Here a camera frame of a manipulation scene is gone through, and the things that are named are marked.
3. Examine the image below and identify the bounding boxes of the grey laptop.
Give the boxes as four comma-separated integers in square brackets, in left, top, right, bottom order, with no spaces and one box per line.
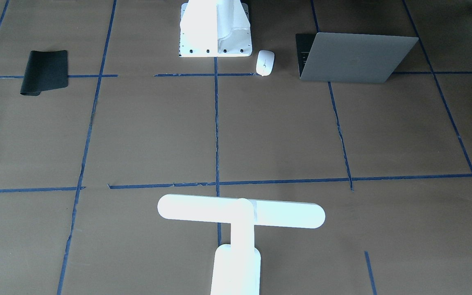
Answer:
[295,32,418,83]

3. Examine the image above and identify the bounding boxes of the white desk lamp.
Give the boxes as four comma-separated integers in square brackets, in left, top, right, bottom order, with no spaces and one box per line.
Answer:
[157,194,326,295]

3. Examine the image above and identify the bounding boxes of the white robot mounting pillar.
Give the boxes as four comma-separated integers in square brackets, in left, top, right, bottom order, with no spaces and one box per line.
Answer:
[178,0,253,58]

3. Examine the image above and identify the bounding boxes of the white computer mouse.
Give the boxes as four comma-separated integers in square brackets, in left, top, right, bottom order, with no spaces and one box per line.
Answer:
[255,50,275,77]

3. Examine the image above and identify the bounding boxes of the black mouse pad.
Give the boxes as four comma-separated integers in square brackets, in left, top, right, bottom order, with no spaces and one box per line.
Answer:
[19,50,68,96]

